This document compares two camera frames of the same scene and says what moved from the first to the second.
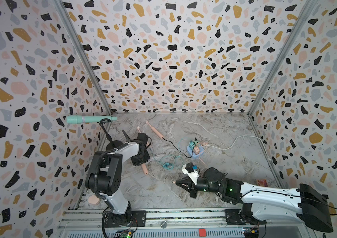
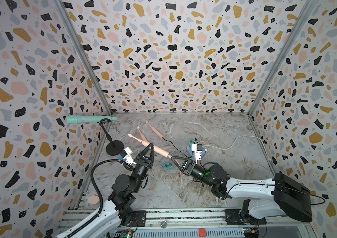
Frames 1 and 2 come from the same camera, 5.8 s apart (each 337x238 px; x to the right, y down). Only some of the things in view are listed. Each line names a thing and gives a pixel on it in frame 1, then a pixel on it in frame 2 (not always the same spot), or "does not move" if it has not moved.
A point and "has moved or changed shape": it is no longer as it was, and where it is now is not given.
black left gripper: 137,162 → 142,162
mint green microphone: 77,119 does not move
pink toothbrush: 157,133 does not move
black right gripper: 193,189 → 192,169
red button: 202,232 does not move
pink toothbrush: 145,169 has moved or changed shape
